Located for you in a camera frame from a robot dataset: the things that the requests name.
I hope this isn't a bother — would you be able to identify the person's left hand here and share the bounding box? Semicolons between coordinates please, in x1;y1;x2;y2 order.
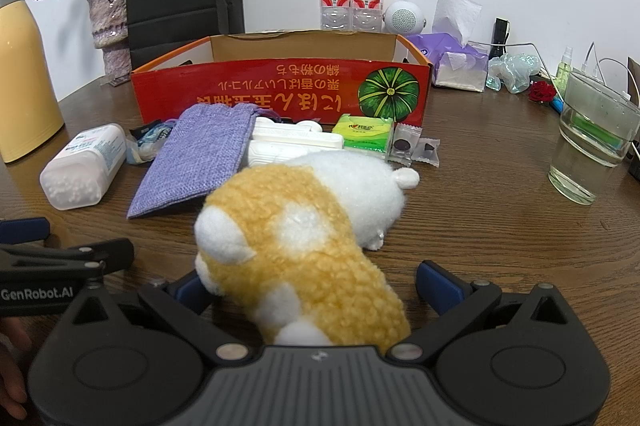
0;319;32;422

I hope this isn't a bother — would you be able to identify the clear packet round dark piece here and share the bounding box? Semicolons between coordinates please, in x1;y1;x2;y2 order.
389;122;417;167

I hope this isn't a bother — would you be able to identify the red rose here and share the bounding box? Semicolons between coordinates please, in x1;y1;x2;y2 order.
529;80;559;104

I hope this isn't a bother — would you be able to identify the small green spray bottle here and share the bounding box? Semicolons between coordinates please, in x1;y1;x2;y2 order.
555;45;576;100

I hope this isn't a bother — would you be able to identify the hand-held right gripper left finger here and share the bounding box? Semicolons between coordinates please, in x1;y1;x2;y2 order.
60;270;262;364

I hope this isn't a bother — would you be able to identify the white robot speaker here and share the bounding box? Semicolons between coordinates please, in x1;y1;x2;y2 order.
382;0;427;35

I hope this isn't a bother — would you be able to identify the yellow white plush hamster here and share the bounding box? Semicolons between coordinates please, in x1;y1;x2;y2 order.
194;151;421;355

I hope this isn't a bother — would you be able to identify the black power adapter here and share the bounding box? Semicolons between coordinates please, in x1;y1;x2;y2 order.
490;17;511;60

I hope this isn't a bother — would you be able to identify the orange cardboard box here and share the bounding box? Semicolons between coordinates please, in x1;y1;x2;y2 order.
131;31;434;130

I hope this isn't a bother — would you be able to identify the purple tissue pack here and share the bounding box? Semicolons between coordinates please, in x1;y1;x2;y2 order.
407;32;490;94

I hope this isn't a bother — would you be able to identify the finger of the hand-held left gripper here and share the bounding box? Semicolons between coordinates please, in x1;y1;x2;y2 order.
0;240;135;281
0;217;52;248

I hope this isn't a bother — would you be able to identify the purple white ceramic vase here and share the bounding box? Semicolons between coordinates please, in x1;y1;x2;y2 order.
87;0;134;80

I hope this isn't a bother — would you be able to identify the white cable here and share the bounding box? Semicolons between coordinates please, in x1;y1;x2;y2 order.
580;41;632;80

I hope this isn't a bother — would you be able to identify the crumpled clear plastic bag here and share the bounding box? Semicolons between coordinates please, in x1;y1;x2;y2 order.
486;52;544;95

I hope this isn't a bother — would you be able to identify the white plastic pill bottle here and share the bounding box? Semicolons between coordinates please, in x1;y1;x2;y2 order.
40;123;127;212

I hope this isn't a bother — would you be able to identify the green tissue packet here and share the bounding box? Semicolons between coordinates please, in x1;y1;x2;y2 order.
332;115;396;155

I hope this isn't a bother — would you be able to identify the white folding stand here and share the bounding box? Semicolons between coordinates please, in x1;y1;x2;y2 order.
247;116;346;169

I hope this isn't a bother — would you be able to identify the purple cloth pouch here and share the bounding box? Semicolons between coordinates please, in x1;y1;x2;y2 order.
126;103;261;220

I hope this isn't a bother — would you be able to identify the yellow thermos jug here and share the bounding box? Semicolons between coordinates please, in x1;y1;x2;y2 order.
0;0;66;164

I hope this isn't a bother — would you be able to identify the blue white packet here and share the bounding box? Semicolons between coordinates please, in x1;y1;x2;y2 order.
125;119;177;165

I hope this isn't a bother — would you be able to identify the glass of water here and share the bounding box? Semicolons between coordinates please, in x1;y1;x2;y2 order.
548;70;640;206

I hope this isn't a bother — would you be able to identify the clear packet small dark piece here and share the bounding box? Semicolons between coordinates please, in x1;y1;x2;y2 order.
414;137;441;167

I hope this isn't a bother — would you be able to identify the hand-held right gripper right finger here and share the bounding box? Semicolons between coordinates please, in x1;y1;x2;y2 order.
385;259;581;364

